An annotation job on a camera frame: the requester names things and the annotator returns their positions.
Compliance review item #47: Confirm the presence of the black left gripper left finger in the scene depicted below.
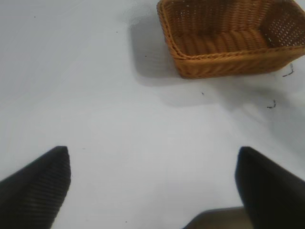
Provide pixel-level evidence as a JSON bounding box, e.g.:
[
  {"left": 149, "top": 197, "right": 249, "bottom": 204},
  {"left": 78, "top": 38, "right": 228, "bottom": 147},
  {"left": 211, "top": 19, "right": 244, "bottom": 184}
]
[{"left": 0, "top": 146, "right": 72, "bottom": 229}]

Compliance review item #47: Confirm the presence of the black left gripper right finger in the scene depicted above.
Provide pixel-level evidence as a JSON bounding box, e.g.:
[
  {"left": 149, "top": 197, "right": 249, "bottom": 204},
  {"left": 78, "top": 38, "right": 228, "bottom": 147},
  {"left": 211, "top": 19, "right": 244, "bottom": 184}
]
[{"left": 235, "top": 146, "right": 305, "bottom": 229}]

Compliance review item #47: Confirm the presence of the brown woven wicker basket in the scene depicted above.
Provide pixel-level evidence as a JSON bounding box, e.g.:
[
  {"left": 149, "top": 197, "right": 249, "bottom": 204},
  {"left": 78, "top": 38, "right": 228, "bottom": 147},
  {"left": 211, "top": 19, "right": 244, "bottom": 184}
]
[{"left": 156, "top": 0, "right": 305, "bottom": 79}]

